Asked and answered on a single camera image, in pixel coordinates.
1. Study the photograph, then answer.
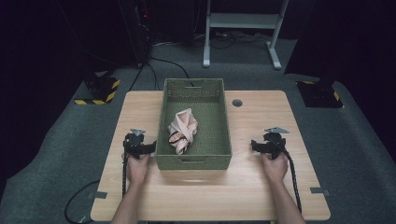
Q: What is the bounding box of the grey tape strip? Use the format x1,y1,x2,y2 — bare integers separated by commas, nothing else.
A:
309,187,332,197
87,190,108,200

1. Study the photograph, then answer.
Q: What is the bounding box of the black yellow striped stand base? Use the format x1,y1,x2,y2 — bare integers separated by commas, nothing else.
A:
294,79,346,109
74,70,121,106

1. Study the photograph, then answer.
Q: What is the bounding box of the black braided left gripper cable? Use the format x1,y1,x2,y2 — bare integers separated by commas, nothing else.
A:
121,151,130,198

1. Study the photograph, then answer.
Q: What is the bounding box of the black cable looped beside table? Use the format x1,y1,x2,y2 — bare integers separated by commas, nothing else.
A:
64,179,101,224

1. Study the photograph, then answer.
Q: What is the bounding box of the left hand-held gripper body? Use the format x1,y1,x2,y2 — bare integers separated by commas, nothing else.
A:
122,128,150,161

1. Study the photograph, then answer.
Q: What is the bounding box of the tangle of cables under stand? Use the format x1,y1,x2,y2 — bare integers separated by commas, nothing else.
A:
210,29,271,50

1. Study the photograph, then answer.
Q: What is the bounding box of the green woven basket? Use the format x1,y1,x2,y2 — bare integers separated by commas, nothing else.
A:
154,77,233,171

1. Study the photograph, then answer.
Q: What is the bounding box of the white metal stand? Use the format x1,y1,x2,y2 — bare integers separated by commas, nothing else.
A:
202,0,290,71

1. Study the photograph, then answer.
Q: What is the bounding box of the person's left hand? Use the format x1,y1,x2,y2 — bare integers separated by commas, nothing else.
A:
121,152,151,185

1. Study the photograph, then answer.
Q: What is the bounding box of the black computer tower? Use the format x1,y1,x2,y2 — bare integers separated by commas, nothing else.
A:
117,0,154,68

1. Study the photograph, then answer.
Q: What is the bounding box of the black braided right gripper cable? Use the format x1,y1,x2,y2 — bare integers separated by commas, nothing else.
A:
281,148,304,215

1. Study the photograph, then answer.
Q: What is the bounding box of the person's right hand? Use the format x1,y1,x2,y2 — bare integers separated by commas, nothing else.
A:
261,151,290,185

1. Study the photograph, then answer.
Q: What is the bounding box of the thin black floor cable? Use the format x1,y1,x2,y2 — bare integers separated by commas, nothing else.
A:
128,55,191,91

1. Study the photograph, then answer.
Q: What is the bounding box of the pink garment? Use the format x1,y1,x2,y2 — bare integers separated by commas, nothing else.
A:
166,107,200,156

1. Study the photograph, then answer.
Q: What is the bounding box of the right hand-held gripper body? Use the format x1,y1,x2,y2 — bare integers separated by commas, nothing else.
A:
261,126,290,161

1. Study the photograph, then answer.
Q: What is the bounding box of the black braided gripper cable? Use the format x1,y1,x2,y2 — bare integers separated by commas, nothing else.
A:
121,151,130,198
281,148,304,215

